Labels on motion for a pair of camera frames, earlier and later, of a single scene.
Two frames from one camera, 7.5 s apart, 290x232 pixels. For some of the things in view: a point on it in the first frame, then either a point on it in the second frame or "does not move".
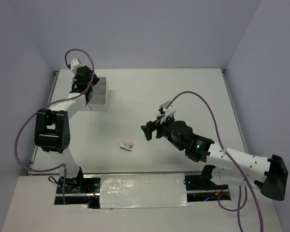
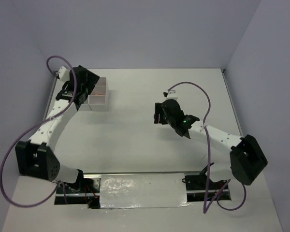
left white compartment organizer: (82, 108) does not move
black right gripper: (151, 126) to (158, 109)
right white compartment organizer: (99, 101) does not move
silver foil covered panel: (143, 190) does not move
